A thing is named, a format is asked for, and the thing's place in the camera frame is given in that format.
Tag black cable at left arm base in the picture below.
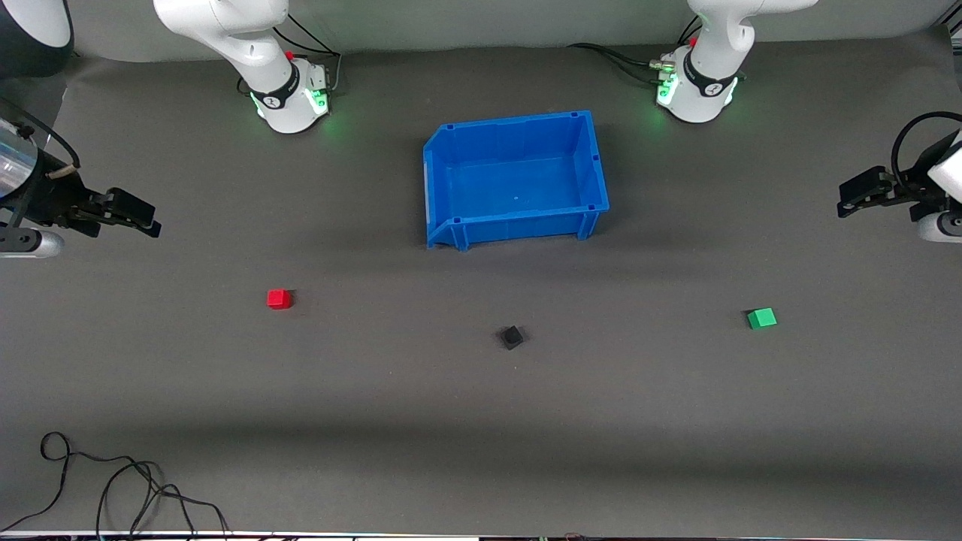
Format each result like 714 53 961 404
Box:
567 42 677 80

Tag loose thin black cable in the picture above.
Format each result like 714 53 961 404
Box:
0 431 230 538

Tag blue plastic storage bin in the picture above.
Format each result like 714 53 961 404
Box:
422 110 610 252

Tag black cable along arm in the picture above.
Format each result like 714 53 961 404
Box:
0 99 82 172
890 110 962 186

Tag dark grey table mat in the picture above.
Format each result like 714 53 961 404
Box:
0 29 962 536

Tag black cable at arm base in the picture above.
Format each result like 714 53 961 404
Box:
567 42 677 80
239 14 344 97

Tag black cable at right arm base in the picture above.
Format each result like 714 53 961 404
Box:
239 14 344 97

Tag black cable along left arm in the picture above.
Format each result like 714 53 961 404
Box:
890 110 962 186

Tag black cable along right arm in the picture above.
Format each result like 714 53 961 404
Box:
0 99 82 172

